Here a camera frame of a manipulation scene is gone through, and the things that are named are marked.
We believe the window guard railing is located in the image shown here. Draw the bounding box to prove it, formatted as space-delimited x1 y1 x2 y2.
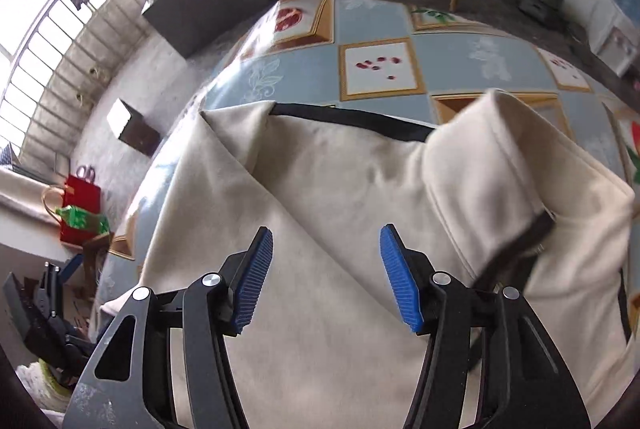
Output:
0 0 151 160

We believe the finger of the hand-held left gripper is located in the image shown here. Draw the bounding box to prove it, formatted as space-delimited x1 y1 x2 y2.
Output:
40 255 85 310

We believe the cream jacket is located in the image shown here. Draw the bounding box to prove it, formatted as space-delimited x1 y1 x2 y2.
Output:
97 89 638 429

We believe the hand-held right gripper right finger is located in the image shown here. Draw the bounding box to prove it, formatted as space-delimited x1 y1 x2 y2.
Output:
379 224 593 429

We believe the dark grey cabinet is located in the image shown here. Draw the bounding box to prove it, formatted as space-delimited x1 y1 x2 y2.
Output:
141 0 273 60

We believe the white water dispenser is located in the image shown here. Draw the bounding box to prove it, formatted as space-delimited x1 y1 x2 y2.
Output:
592 1 640 77

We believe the red box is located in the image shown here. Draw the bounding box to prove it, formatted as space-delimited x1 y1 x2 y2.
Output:
42 164 108 246

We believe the green plastic bottle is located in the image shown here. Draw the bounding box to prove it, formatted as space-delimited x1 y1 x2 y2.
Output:
55 205 110 235

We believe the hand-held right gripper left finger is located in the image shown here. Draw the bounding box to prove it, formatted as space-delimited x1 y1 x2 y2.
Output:
62 225 275 429

